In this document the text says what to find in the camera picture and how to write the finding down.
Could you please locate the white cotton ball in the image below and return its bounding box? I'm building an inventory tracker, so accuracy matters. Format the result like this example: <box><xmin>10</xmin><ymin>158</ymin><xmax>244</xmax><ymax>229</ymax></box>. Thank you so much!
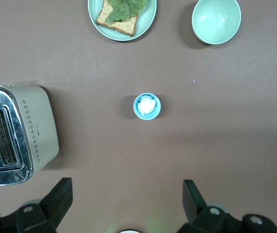
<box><xmin>137</xmin><ymin>96</ymin><xmax>157</xmax><ymax>116</ymax></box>

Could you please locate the beige and chrome toaster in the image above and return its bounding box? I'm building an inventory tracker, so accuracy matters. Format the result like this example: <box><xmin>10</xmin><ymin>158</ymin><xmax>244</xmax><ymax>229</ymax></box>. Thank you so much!
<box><xmin>0</xmin><ymin>76</ymin><xmax>60</xmax><ymax>186</ymax></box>

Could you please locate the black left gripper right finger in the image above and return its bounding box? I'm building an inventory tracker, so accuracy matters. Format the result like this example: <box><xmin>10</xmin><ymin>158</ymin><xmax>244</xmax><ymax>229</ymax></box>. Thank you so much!
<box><xmin>177</xmin><ymin>179</ymin><xmax>277</xmax><ymax>233</ymax></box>

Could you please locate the light blue plastic cup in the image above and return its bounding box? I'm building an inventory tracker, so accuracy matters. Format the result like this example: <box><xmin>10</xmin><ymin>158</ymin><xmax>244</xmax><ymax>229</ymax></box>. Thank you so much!
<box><xmin>133</xmin><ymin>92</ymin><xmax>162</xmax><ymax>120</ymax></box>

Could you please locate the pale green ribbed plate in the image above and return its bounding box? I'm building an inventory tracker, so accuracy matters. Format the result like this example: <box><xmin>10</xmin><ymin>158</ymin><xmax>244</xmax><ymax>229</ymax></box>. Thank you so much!
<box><xmin>87</xmin><ymin>0</ymin><xmax>158</xmax><ymax>41</ymax></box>

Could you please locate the green lettuce leaf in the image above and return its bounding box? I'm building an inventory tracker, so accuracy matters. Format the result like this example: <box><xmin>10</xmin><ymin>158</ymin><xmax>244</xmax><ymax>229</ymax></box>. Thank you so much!
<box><xmin>105</xmin><ymin>0</ymin><xmax>148</xmax><ymax>25</ymax></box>

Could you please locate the pale green bowl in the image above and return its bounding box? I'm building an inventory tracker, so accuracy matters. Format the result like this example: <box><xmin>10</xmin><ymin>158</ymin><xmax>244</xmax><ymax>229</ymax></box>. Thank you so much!
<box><xmin>192</xmin><ymin>0</ymin><xmax>242</xmax><ymax>45</ymax></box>

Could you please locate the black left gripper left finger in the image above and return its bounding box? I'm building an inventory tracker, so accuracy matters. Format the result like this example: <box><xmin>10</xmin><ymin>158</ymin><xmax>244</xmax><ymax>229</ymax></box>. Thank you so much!
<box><xmin>0</xmin><ymin>177</ymin><xmax>74</xmax><ymax>233</ymax></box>

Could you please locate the brown toast slice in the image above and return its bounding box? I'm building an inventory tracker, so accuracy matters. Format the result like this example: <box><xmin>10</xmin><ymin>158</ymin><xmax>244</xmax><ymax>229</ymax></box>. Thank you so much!
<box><xmin>96</xmin><ymin>0</ymin><xmax>139</xmax><ymax>37</ymax></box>

